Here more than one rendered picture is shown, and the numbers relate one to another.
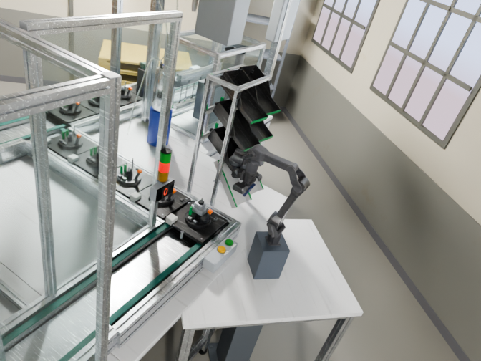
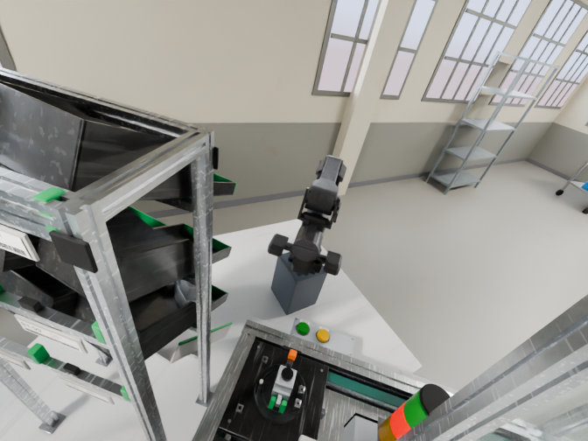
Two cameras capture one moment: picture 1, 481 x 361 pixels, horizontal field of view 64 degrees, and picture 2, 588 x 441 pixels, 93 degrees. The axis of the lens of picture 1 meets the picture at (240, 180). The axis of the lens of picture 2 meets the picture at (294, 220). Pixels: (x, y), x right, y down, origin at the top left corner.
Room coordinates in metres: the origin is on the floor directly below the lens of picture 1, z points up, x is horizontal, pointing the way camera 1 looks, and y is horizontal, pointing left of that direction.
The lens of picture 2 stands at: (1.75, 0.46, 1.80)
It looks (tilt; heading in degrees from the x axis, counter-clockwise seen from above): 37 degrees down; 253
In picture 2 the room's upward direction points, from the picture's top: 14 degrees clockwise
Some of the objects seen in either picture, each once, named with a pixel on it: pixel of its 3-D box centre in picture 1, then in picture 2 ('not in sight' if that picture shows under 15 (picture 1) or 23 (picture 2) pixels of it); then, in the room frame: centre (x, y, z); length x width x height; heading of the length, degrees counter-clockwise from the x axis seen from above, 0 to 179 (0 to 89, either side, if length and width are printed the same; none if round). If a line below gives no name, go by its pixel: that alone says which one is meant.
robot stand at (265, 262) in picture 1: (268, 255); (297, 280); (1.47, -0.23, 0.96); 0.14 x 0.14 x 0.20; 22
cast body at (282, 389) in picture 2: (198, 205); (283, 383); (1.59, 0.18, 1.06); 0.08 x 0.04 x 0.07; 67
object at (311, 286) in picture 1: (259, 263); (282, 302); (1.52, -0.21, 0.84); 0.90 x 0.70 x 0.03; 112
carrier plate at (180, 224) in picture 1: (197, 221); (279, 395); (1.59, 0.17, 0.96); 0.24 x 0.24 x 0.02; 67
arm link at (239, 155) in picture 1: (245, 155); (315, 224); (1.57, 0.00, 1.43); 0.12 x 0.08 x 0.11; 68
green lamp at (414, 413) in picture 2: (165, 156); (428, 411); (1.46, 0.35, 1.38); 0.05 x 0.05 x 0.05
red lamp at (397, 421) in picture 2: (164, 165); (412, 423); (1.46, 0.35, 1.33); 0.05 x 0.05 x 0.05
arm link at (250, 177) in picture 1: (249, 176); (307, 244); (1.55, -0.04, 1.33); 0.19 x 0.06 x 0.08; 156
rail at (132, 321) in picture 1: (186, 271); (373, 381); (1.27, 0.14, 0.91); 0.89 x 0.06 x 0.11; 157
